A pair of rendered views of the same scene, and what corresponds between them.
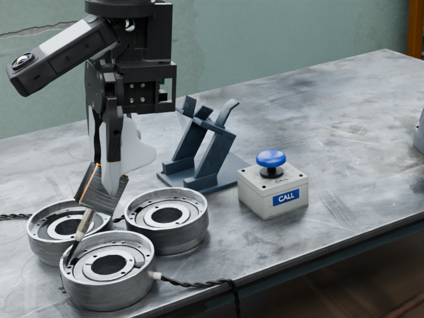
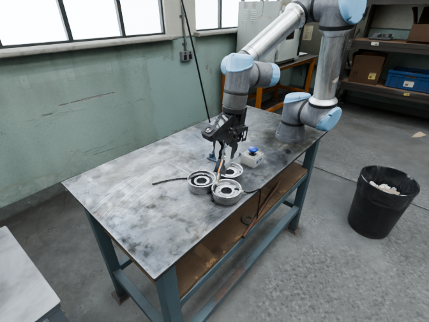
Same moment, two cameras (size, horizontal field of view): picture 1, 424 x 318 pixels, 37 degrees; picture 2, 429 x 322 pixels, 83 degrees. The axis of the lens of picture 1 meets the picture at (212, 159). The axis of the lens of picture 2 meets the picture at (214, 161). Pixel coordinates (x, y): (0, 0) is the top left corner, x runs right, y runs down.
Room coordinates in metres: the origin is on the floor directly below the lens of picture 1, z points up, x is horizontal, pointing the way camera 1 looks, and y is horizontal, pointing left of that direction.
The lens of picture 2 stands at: (0.00, 0.44, 1.38)
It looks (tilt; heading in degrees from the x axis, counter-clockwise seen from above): 32 degrees down; 336
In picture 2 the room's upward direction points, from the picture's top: straight up
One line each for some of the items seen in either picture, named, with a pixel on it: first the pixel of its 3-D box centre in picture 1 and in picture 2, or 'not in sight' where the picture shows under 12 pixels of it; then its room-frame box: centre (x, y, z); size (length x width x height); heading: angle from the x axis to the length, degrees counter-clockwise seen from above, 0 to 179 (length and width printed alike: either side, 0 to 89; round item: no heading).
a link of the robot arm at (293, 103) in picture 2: not in sight; (297, 107); (0.87, -0.39, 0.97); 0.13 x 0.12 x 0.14; 11
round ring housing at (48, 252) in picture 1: (71, 232); (202, 182); (0.68, 0.18, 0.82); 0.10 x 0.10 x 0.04
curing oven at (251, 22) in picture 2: not in sight; (272, 33); (2.70, -1.56, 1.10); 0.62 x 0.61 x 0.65; 114
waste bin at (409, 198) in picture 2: not in sight; (377, 203); (0.69, -1.13, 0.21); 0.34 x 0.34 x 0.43
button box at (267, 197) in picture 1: (276, 185); (253, 157); (0.75, -0.08, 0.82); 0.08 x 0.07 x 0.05; 114
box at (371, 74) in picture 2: not in sight; (368, 68); (2.42, -3.10, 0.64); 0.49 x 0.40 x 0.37; 29
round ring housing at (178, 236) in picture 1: (167, 221); (229, 173); (0.69, 0.06, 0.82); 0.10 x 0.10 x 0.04
